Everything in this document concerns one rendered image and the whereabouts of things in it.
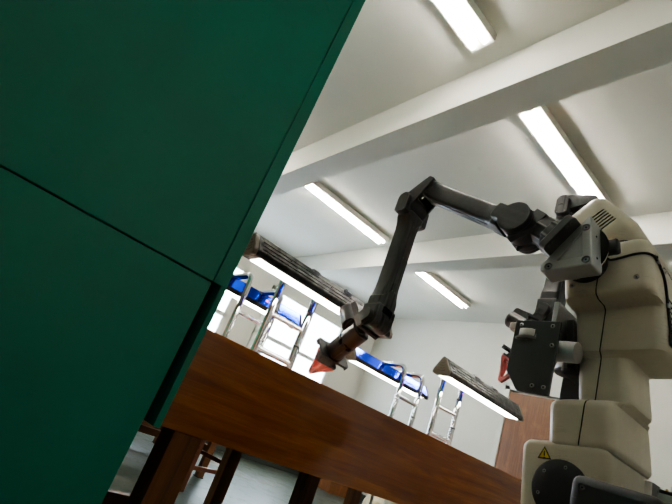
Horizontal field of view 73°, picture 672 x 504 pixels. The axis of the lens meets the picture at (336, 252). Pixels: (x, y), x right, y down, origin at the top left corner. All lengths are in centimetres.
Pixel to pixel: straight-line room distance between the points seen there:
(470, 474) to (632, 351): 68
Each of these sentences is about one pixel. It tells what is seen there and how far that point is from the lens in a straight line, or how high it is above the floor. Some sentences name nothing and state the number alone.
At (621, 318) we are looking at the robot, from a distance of 109.
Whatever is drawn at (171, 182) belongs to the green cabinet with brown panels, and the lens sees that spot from 86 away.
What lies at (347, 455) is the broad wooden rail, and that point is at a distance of 115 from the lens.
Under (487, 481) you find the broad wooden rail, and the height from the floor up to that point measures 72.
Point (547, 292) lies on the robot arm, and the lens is 151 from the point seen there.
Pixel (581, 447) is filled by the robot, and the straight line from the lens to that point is 100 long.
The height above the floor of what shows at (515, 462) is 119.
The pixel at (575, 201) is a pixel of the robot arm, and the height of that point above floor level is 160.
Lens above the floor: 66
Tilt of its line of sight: 21 degrees up
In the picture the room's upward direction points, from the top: 22 degrees clockwise
